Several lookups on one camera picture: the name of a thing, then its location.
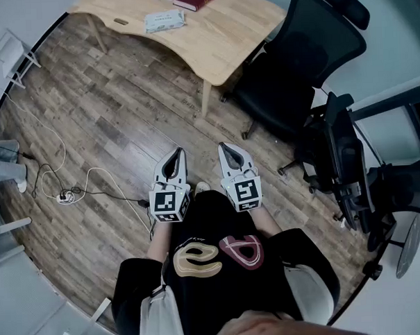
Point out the person's right forearm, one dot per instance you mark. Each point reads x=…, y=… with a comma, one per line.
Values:
x=266, y=223

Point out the white table with dark frame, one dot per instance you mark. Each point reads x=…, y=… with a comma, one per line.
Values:
x=391, y=103

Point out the white wooden chair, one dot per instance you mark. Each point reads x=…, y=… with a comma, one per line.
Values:
x=12, y=54

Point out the person's left forearm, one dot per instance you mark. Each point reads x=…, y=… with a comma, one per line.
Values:
x=159, y=242

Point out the person's light shoe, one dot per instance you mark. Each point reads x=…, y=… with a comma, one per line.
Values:
x=202, y=188

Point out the grey round stand base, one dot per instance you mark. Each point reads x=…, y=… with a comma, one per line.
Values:
x=409, y=245

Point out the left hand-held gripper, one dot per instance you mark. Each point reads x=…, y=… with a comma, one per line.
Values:
x=170, y=201

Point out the person's black printed shirt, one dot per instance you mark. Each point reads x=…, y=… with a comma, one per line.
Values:
x=215, y=295

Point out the person's chin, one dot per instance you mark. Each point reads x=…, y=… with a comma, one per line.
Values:
x=272, y=329

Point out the wooden table leg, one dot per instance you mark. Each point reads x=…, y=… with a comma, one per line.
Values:
x=206, y=97
x=97, y=33

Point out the white furniture leg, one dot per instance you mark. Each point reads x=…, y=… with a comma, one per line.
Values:
x=100, y=312

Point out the black mesh office chair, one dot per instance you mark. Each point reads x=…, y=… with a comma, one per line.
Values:
x=306, y=55

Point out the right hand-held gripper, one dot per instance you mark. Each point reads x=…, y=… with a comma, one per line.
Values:
x=246, y=193

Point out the white lidded wet wipe pack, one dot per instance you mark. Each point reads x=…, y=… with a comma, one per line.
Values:
x=164, y=21

